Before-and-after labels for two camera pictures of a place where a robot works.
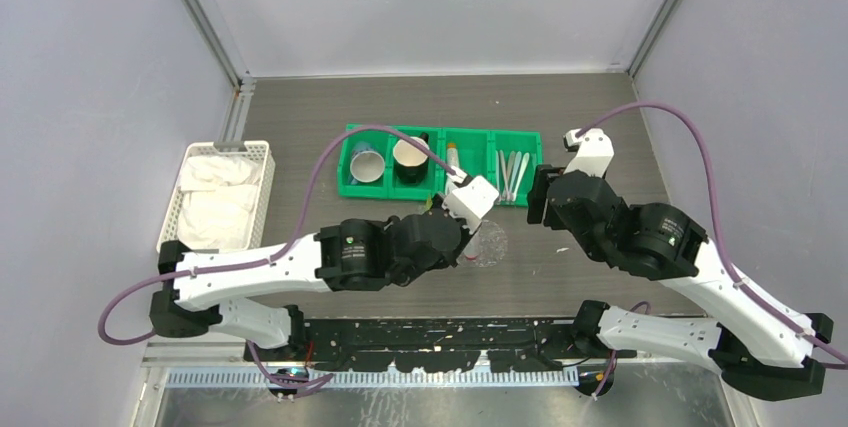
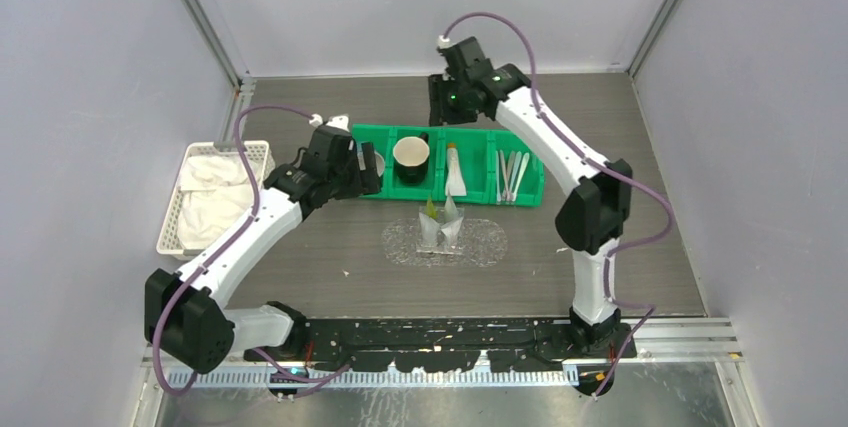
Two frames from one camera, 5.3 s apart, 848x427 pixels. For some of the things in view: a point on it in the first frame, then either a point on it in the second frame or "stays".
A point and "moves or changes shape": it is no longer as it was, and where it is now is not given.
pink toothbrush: [504, 173] stays
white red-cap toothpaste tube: [471, 250] moves or changes shape
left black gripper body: [403, 277] -> [347, 178]
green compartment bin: [380, 164] stays
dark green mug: [411, 162] stays
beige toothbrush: [512, 164] stays
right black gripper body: [591, 246] -> [447, 101]
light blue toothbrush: [498, 172] stays
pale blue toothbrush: [516, 170] stays
